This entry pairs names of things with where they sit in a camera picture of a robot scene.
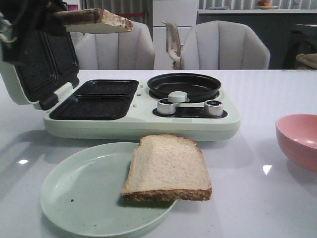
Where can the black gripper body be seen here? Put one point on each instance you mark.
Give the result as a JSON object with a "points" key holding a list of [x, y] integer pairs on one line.
{"points": [[20, 18]]}

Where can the pink bowl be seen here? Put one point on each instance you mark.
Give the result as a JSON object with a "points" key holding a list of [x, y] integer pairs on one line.
{"points": [[297, 138]]}

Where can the white cabinet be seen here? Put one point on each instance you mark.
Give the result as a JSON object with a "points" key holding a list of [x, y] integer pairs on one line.
{"points": [[181, 12]]}

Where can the grey upholstered chair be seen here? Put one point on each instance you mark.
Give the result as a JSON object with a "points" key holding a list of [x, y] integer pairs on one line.
{"points": [[117, 51], [223, 45]]}

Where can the silver control knob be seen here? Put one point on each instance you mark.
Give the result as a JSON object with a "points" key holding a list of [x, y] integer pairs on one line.
{"points": [[165, 107], [213, 108]]}

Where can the left grey upholstered chair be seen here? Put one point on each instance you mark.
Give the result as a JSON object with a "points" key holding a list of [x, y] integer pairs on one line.
{"points": [[117, 51]]}

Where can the mint green sandwich maker lid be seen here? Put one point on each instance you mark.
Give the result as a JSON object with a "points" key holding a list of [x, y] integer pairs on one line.
{"points": [[51, 66]]}

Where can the mint green round plate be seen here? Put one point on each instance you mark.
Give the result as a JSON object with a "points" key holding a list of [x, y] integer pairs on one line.
{"points": [[82, 195]]}

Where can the right silver control knob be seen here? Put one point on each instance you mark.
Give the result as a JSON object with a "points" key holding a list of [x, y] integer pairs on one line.
{"points": [[213, 108]]}

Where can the right grey upholstered chair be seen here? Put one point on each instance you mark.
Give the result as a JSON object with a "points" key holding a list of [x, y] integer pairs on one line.
{"points": [[223, 45]]}

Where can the fruit plate on counter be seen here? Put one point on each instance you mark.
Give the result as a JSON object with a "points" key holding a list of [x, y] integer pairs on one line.
{"points": [[263, 4]]}

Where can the mint green breakfast maker base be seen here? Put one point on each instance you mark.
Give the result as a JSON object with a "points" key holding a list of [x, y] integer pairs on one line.
{"points": [[124, 109]]}

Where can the beige office chair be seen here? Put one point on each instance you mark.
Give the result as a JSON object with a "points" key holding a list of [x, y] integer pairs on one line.
{"points": [[173, 45]]}

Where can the left silver control knob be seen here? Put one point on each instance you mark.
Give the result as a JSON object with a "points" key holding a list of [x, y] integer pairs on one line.
{"points": [[165, 107]]}

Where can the dark washing machine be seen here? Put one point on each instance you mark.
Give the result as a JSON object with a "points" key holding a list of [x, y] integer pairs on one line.
{"points": [[302, 40]]}

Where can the black round frying pan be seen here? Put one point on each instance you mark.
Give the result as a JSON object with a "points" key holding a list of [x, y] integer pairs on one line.
{"points": [[198, 87]]}

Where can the white bread slice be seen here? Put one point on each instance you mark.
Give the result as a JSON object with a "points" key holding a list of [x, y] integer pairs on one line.
{"points": [[93, 21], [167, 167]]}

